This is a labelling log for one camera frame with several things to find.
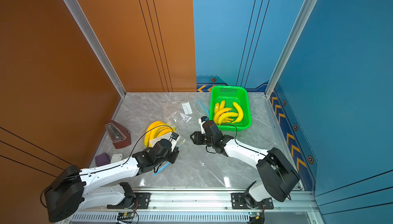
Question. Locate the aluminium corner post right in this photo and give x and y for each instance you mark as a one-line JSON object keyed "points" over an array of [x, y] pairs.
{"points": [[301, 20]]}

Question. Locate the clear zip bag with bananas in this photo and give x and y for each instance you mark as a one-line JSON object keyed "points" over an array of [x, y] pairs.
{"points": [[184, 111]]}

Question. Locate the green circuit board left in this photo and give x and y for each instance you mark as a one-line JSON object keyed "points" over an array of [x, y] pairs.
{"points": [[126, 217]]}

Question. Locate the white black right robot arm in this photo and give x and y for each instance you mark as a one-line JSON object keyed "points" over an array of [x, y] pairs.
{"points": [[278, 176]]}

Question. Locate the green circuit board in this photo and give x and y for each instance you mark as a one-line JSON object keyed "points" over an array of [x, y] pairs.
{"points": [[256, 217], [126, 217]]}

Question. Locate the aluminium front rail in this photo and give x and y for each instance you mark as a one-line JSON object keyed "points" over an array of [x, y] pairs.
{"points": [[193, 205]]}

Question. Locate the yellow plastic banana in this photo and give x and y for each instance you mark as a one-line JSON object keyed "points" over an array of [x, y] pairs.
{"points": [[224, 114]]}

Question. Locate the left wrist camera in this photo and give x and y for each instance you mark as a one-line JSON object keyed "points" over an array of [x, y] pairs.
{"points": [[173, 138]]}

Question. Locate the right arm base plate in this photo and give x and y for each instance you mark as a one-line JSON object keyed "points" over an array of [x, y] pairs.
{"points": [[245, 201]]}

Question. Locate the aluminium corner post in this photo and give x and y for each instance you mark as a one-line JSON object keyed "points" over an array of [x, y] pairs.
{"points": [[79, 16], [301, 20]]}

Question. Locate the green plastic perforated basket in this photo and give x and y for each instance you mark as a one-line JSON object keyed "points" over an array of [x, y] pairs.
{"points": [[231, 94]]}

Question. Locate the aluminium corner post left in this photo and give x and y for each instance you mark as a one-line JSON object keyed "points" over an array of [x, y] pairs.
{"points": [[79, 16]]}

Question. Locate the white earbuds case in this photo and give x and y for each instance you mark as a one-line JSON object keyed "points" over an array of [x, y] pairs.
{"points": [[117, 157]]}

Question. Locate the purple small basket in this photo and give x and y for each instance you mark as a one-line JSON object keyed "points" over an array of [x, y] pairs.
{"points": [[102, 159]]}

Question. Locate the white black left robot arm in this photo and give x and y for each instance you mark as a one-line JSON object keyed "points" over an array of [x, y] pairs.
{"points": [[77, 189]]}

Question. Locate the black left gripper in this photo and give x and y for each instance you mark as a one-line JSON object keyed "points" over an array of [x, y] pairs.
{"points": [[175, 154]]}

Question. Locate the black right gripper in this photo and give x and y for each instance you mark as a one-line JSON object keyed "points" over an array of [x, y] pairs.
{"points": [[196, 139]]}

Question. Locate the green circuit board right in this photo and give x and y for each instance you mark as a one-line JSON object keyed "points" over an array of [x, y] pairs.
{"points": [[256, 217]]}

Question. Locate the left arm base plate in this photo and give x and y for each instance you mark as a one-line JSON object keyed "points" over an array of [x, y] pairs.
{"points": [[141, 200]]}

